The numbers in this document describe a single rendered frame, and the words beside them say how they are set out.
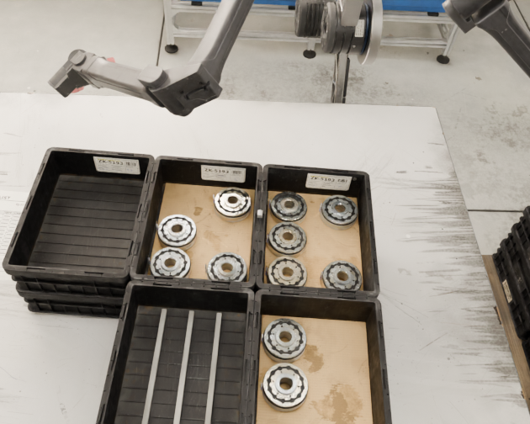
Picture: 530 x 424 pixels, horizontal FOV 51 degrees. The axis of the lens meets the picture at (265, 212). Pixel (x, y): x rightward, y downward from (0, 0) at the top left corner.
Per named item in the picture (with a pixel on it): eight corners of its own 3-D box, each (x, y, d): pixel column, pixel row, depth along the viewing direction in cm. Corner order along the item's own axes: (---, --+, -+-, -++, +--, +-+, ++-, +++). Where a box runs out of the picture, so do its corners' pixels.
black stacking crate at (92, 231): (57, 174, 163) (48, 147, 154) (158, 182, 164) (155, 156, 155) (15, 294, 139) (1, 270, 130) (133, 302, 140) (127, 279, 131)
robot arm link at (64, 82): (110, 78, 142) (86, 55, 136) (80, 112, 141) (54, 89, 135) (95, 67, 151) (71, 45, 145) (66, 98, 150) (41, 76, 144)
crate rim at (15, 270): (50, 151, 156) (47, 145, 154) (156, 160, 157) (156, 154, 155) (2, 274, 132) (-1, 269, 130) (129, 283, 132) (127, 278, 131)
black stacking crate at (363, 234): (261, 190, 165) (263, 165, 156) (360, 198, 166) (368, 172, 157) (253, 310, 141) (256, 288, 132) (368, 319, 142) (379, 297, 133)
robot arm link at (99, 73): (200, 100, 116) (167, 65, 109) (184, 121, 115) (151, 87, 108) (107, 74, 146) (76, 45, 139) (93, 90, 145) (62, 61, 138)
